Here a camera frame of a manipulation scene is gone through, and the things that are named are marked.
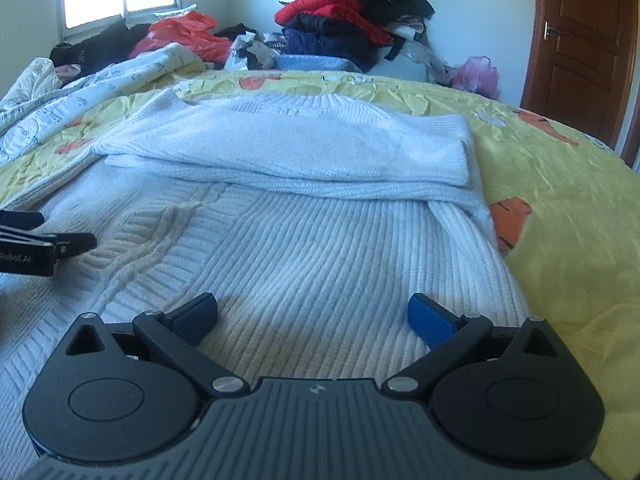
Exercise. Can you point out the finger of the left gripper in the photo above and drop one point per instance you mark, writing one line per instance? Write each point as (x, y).
(70, 245)

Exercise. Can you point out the red plastic bag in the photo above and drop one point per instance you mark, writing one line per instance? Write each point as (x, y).
(192, 31)

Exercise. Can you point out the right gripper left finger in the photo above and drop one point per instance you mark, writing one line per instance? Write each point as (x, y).
(172, 340)

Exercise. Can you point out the light blue knit garment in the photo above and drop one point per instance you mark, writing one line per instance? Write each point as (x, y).
(314, 63)

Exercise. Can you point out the red garment on pile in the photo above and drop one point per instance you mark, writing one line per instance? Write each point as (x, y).
(340, 10)

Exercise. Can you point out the navy blue garment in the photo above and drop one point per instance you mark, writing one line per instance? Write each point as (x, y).
(308, 34)

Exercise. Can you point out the yellow carrot print bedspread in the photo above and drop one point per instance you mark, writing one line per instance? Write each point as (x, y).
(566, 212)

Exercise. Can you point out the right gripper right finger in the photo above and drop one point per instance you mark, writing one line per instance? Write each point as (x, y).
(451, 340)

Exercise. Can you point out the black clothes by window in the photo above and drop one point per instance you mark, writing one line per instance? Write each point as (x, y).
(111, 46)

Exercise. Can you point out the white knit sweater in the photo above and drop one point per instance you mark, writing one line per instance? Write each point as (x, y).
(311, 219)

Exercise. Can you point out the brown wooden door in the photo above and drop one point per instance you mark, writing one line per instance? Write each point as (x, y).
(580, 64)

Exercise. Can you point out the white text print quilt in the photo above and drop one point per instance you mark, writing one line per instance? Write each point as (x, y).
(27, 125)

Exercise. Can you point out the pink plastic bag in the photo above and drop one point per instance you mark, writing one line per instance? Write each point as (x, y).
(477, 75)

